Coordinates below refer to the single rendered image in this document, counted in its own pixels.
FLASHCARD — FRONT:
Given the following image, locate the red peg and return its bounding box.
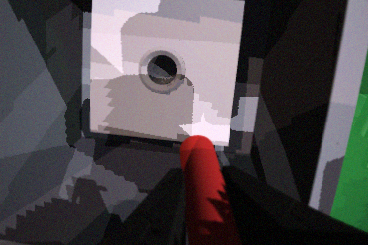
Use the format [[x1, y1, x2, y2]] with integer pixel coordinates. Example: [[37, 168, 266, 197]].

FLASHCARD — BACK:
[[179, 135, 242, 245]]

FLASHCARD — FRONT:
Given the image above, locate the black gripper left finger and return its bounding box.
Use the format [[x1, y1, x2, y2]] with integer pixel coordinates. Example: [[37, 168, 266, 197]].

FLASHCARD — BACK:
[[98, 168, 187, 245]]

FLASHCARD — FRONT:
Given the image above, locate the light grey square plate with hole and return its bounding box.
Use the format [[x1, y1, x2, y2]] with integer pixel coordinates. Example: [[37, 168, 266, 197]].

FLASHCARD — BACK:
[[90, 0, 245, 146]]

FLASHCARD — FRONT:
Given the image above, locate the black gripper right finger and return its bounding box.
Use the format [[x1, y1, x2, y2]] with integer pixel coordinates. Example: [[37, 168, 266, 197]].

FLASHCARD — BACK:
[[222, 165, 368, 245]]

